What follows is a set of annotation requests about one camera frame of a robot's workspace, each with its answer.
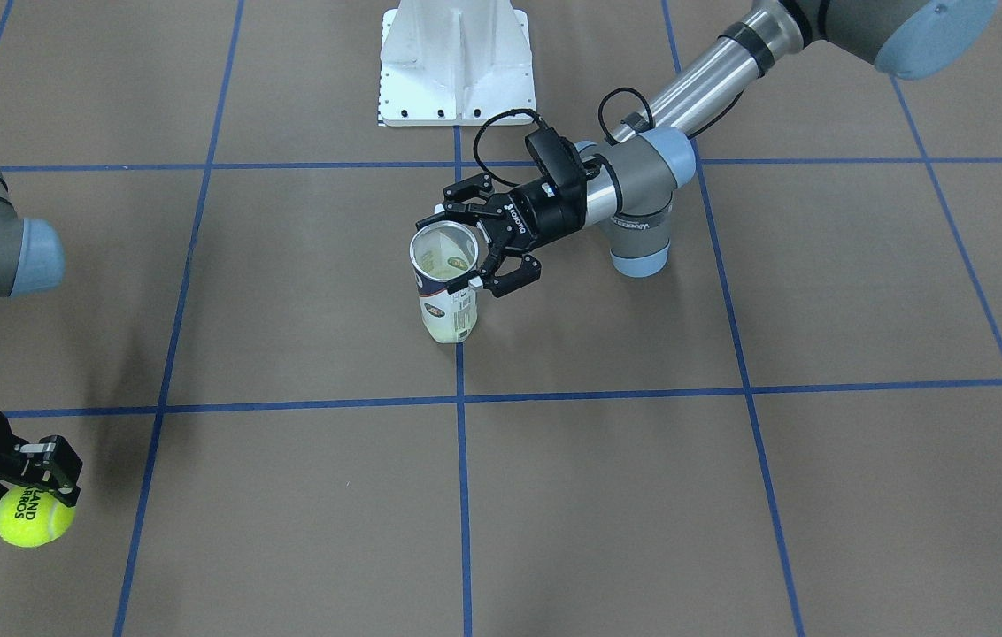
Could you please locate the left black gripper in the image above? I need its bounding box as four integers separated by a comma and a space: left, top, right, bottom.
416, 173, 587, 298

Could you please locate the yellow Roland Garros tennis ball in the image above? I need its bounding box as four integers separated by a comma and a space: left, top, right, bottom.
0, 487, 75, 549

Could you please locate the white tennis ball can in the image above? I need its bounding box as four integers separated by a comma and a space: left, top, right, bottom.
409, 221, 478, 343

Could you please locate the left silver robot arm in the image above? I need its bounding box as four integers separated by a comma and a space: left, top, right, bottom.
411, 1, 998, 297

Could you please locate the white camera stand pedestal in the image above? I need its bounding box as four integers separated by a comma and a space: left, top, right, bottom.
377, 1, 536, 127

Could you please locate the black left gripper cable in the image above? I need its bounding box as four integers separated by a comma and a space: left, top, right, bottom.
471, 87, 652, 178

